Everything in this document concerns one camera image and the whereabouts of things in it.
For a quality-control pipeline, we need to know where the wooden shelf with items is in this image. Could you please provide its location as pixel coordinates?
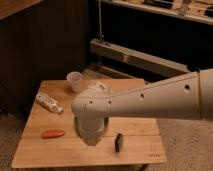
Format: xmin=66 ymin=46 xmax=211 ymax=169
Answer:
xmin=101 ymin=0 xmax=213 ymax=26

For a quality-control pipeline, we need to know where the white tube bottle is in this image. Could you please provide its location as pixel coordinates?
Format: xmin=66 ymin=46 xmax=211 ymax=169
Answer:
xmin=36 ymin=93 xmax=63 ymax=114

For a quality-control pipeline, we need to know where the wooden bench beam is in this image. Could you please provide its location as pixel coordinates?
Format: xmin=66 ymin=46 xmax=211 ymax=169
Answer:
xmin=90 ymin=39 xmax=189 ymax=77

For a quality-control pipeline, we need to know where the black eraser block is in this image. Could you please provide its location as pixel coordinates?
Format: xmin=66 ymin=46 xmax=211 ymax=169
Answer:
xmin=115 ymin=133 xmax=123 ymax=152

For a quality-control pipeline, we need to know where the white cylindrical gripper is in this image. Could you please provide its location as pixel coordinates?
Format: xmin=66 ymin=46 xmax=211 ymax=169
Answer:
xmin=75 ymin=117 xmax=105 ymax=146

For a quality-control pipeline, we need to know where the metal vertical pole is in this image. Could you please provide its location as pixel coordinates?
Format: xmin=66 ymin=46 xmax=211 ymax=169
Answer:
xmin=98 ymin=0 xmax=103 ymax=42

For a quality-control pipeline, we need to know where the white sponge block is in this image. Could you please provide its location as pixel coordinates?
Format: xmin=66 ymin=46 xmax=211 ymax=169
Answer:
xmin=97 ymin=82 xmax=110 ymax=91

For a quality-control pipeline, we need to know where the dark wooden cabinet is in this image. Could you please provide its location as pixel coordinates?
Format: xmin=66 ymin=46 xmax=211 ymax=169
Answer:
xmin=0 ymin=0 xmax=89 ymax=118

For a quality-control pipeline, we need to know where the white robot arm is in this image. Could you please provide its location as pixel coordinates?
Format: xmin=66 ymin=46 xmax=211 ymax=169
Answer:
xmin=71 ymin=69 xmax=213 ymax=146

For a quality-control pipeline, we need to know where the clear plastic cup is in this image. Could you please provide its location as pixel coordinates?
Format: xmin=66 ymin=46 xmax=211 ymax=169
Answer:
xmin=66 ymin=71 xmax=83 ymax=92

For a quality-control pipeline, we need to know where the wooden folding table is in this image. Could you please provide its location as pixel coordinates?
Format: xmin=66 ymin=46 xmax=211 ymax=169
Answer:
xmin=12 ymin=80 xmax=166 ymax=168

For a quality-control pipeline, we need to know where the green ceramic bowl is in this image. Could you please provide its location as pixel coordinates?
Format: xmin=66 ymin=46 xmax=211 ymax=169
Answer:
xmin=74 ymin=116 xmax=109 ymax=127

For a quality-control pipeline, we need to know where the orange carrot toy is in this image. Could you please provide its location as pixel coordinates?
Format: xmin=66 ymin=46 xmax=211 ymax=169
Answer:
xmin=41 ymin=130 xmax=65 ymax=139

